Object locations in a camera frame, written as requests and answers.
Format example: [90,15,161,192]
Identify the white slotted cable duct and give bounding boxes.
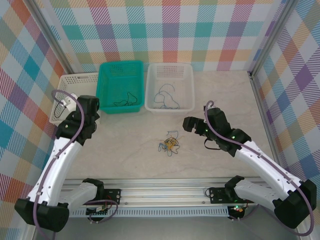
[67,206,231,218]

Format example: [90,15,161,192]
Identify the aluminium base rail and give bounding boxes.
[59,177,303,208]

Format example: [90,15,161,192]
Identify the teal plastic basket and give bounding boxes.
[94,60,145,115]

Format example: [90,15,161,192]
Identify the aluminium frame post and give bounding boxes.
[247,0,300,78]
[29,0,81,74]

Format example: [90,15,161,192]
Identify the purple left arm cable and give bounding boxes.
[33,89,119,240]

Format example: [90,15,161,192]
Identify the white deep plastic basket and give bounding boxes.
[144,63,195,113]

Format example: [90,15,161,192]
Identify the white shallow perforated basket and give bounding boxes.
[49,72,102,125]

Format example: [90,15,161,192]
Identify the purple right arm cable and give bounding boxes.
[203,100,316,237]

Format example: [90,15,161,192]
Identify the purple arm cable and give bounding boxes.
[203,100,316,237]
[33,89,119,240]

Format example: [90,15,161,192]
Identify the small circuit board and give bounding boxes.
[86,205,111,216]
[229,204,245,214]

